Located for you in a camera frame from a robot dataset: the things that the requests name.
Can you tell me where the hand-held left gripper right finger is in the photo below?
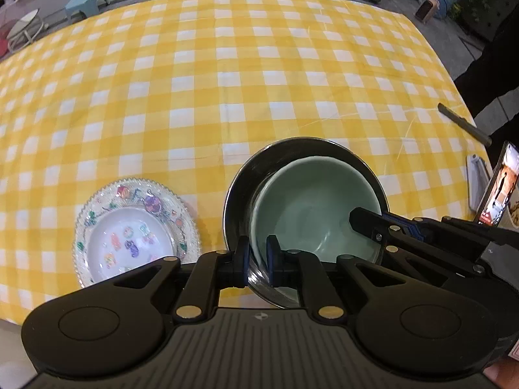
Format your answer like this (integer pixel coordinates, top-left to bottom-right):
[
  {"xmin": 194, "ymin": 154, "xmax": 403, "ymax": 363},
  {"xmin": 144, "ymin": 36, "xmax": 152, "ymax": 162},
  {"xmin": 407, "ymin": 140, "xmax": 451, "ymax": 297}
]
[{"xmin": 265, "ymin": 235, "xmax": 410, "ymax": 319}]

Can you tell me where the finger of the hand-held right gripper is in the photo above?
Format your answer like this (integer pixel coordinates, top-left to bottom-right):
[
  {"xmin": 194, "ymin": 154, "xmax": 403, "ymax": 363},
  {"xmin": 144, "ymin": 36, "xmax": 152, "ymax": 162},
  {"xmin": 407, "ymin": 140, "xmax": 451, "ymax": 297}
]
[
  {"xmin": 383, "ymin": 216, "xmax": 492, "ymax": 249},
  {"xmin": 349, "ymin": 206, "xmax": 484, "ymax": 289}
]

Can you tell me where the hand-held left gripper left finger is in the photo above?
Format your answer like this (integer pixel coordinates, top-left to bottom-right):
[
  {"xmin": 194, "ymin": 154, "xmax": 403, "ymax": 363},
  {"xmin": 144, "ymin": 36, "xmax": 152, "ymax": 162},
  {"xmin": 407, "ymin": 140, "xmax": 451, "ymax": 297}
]
[{"xmin": 111, "ymin": 235, "xmax": 250, "ymax": 325}]

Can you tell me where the pale green ceramic bowl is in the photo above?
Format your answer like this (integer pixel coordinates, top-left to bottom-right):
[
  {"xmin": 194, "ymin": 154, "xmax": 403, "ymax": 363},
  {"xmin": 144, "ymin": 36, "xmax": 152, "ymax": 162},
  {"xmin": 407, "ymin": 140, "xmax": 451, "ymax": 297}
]
[{"xmin": 248, "ymin": 156, "xmax": 384, "ymax": 266}]

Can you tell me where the blue steel-lined bowl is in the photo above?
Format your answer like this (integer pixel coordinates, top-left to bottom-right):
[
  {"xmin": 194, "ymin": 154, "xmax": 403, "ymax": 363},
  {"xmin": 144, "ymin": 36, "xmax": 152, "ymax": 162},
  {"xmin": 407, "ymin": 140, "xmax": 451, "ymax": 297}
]
[{"xmin": 223, "ymin": 137, "xmax": 388, "ymax": 309}]

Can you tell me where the small white patterned plate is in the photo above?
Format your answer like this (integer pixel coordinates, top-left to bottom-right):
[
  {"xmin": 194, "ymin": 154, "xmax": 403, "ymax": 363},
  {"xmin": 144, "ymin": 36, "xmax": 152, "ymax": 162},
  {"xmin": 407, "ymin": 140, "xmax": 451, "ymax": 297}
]
[{"xmin": 88, "ymin": 206, "xmax": 179, "ymax": 284}]

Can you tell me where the clear patterned glass plate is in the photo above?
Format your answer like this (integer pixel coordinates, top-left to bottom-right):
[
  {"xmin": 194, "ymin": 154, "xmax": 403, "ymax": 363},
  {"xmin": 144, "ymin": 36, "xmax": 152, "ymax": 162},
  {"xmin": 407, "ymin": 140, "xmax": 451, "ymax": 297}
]
[{"xmin": 73, "ymin": 177, "xmax": 202, "ymax": 289}]

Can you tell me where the smartphone with lit screen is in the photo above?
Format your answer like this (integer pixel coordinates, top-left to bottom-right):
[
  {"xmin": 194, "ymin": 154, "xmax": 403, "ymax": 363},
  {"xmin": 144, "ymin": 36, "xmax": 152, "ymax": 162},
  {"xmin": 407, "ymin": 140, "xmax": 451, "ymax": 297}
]
[{"xmin": 475, "ymin": 141, "xmax": 519, "ymax": 228}]

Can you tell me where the dark grey pen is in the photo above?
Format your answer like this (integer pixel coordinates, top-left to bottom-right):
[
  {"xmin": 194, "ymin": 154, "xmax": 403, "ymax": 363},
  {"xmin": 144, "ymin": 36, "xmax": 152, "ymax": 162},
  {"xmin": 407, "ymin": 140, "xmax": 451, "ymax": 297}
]
[{"xmin": 438, "ymin": 103, "xmax": 493, "ymax": 147}]

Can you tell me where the person's dark clothing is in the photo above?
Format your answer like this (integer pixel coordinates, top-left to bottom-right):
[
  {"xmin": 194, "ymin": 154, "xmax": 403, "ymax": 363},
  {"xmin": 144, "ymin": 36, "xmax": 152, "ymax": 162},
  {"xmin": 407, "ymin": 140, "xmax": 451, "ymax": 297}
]
[{"xmin": 454, "ymin": 6, "xmax": 519, "ymax": 150}]

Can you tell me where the yellow checked tablecloth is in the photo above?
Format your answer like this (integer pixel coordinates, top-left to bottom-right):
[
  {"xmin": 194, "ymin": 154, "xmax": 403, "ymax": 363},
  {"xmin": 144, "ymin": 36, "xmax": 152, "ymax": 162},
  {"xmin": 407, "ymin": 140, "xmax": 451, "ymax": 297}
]
[{"xmin": 0, "ymin": 0, "xmax": 489, "ymax": 325}]

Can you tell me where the brown small speaker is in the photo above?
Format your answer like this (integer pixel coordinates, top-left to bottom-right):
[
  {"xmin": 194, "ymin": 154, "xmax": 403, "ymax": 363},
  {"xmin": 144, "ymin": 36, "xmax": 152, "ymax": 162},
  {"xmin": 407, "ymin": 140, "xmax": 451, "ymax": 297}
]
[{"xmin": 414, "ymin": 0, "xmax": 441, "ymax": 23}]

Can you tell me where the white round side table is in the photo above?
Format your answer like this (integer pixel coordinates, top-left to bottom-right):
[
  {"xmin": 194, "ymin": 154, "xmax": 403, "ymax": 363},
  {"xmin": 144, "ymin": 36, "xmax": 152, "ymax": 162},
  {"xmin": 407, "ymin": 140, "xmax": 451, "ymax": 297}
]
[{"xmin": 6, "ymin": 8, "xmax": 44, "ymax": 53}]

